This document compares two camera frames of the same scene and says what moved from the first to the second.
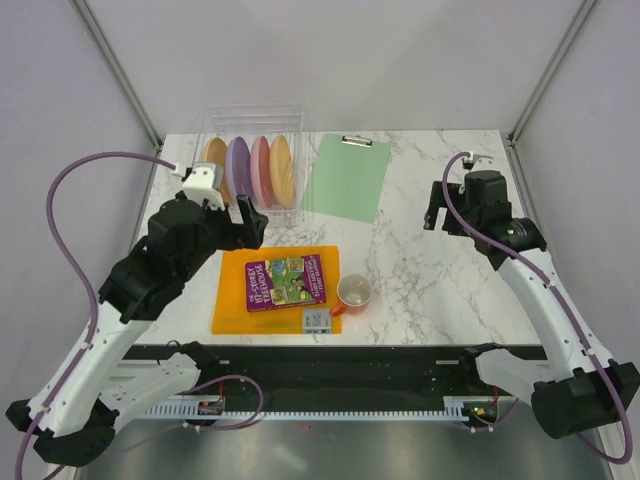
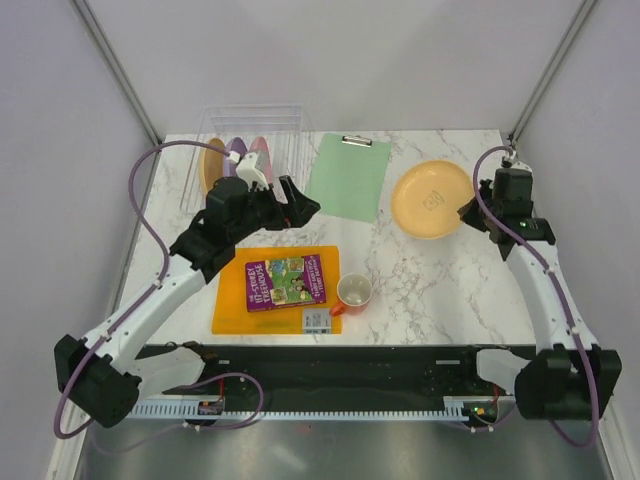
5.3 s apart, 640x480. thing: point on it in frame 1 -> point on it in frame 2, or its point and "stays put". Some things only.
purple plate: (239, 168) stays put
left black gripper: (247, 234) -> (295, 213)
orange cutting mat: (230, 313) stays put
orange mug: (354, 292) stays put
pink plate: (261, 171) stays put
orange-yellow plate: (282, 172) -> (426, 198)
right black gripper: (438, 199) -> (468, 215)
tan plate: (215, 150) stays put
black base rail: (337, 373) stays put
